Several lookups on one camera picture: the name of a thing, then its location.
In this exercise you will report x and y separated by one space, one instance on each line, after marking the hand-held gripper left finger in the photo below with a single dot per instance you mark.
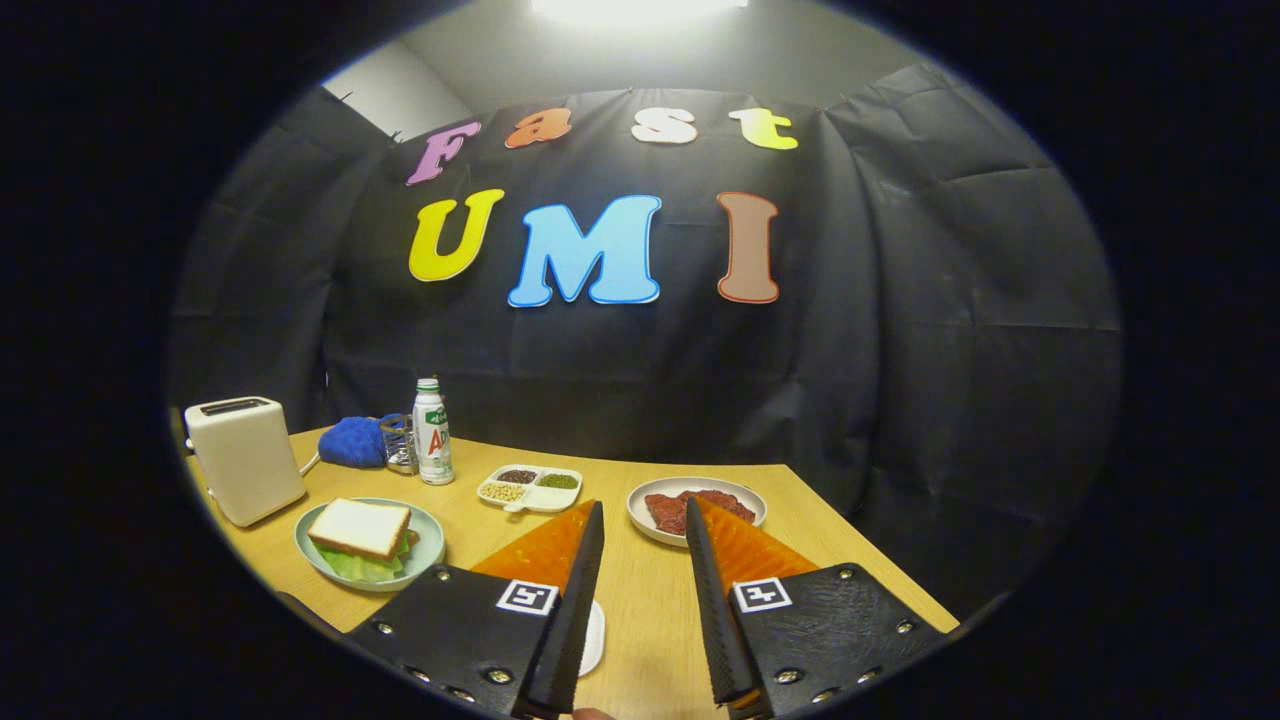
570 630

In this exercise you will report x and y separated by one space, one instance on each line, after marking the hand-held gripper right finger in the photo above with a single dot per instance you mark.
715 620

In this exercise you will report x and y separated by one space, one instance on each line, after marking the white square plate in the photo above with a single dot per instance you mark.
594 640

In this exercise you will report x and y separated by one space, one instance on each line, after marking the red meat slice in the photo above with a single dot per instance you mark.
667 513
730 503

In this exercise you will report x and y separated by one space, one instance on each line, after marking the black backdrop cloth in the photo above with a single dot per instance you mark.
900 350

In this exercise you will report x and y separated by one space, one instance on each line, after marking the pale green round plate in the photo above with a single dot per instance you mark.
427 545

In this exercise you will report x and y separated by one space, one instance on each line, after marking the toasted bread slice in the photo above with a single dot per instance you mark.
360 527

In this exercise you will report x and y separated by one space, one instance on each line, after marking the white divided bean dish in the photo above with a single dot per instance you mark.
535 498

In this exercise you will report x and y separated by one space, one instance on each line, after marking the white round meat plate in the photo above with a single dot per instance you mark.
638 512

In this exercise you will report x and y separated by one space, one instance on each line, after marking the ceiling light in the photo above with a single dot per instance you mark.
640 8

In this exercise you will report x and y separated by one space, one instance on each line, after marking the blue cloth mitt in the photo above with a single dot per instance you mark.
350 443

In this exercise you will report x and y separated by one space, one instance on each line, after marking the white toaster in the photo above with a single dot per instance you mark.
245 470

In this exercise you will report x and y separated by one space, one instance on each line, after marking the white drink bottle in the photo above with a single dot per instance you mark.
433 440

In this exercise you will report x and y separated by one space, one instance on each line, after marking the metal utensil holder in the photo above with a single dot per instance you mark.
398 448

